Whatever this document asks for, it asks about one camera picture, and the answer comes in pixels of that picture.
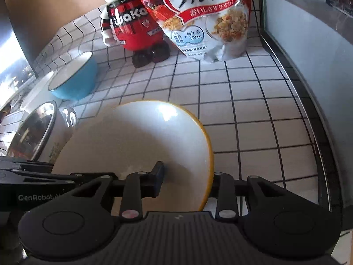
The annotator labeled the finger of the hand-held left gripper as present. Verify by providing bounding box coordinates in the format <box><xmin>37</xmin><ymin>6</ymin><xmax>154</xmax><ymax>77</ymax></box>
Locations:
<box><xmin>69</xmin><ymin>172</ymin><xmax>120</xmax><ymax>186</ymax></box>
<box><xmin>0</xmin><ymin>157</ymin><xmax>53</xmax><ymax>172</ymax></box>

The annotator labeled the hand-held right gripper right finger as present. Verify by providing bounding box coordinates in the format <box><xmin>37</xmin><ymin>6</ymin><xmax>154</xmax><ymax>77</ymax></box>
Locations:
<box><xmin>208</xmin><ymin>172</ymin><xmax>290</xmax><ymax>220</ymax></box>

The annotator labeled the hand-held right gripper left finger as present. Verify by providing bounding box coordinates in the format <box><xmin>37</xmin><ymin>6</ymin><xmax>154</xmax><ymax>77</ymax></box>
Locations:
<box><xmin>74</xmin><ymin>161</ymin><xmax>165</xmax><ymax>220</ymax></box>

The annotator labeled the stainless steel bowl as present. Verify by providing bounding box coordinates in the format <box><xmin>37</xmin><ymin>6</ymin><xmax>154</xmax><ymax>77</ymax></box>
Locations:
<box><xmin>7</xmin><ymin>101</ymin><xmax>78</xmax><ymax>162</ymax></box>

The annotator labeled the floral white bowl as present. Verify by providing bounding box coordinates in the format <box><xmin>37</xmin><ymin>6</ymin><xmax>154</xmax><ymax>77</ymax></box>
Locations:
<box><xmin>36</xmin><ymin>126</ymin><xmax>74</xmax><ymax>167</ymax></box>

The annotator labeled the yellow-rimmed white bowl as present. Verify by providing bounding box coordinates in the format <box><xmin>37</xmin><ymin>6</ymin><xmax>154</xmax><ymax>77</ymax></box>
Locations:
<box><xmin>52</xmin><ymin>99</ymin><xmax>215</xmax><ymax>213</ymax></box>

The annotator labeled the printed white paper bowl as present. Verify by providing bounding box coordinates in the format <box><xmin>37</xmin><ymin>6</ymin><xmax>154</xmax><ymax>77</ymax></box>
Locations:
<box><xmin>20</xmin><ymin>71</ymin><xmax>56</xmax><ymax>111</ymax></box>

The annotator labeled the blue enamel bowl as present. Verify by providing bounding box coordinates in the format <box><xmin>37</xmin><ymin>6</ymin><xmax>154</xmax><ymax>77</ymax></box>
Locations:
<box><xmin>48</xmin><ymin>51</ymin><xmax>99</xmax><ymax>100</ymax></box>

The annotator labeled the black checked white tablecloth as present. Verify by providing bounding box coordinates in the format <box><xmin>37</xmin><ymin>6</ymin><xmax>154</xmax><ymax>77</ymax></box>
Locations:
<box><xmin>0</xmin><ymin>4</ymin><xmax>348</xmax><ymax>243</ymax></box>

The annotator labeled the red white robot toy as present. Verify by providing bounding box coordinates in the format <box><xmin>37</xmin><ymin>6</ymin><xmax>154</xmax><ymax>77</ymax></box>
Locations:
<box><xmin>94</xmin><ymin>0</ymin><xmax>171</xmax><ymax>67</ymax></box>

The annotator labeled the red cereal bag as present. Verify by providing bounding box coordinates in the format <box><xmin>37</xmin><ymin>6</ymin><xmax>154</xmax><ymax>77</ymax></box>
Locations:
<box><xmin>125</xmin><ymin>0</ymin><xmax>253</xmax><ymax>63</ymax></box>

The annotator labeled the white glass computer case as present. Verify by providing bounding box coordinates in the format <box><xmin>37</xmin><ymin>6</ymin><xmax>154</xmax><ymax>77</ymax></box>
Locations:
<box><xmin>256</xmin><ymin>0</ymin><xmax>353</xmax><ymax>228</ymax></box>

